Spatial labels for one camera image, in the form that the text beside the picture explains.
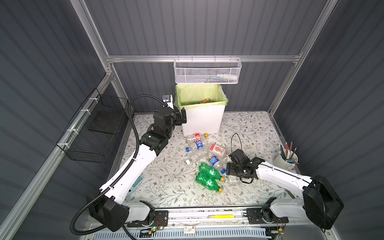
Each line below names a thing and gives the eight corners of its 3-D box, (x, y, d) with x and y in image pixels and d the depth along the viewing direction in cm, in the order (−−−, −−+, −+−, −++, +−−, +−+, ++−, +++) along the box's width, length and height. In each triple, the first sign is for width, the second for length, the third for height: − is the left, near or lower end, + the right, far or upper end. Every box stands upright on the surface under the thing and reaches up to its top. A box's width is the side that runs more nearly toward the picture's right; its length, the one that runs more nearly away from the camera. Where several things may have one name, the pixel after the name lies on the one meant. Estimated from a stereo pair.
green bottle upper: (197, 171, 91) (197, 168, 87) (203, 163, 94) (203, 159, 90) (220, 187, 85) (222, 184, 81) (226, 178, 88) (227, 174, 84)
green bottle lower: (194, 183, 87) (194, 179, 82) (197, 176, 90) (197, 172, 85) (221, 196, 82) (222, 193, 78) (223, 188, 85) (225, 184, 81)
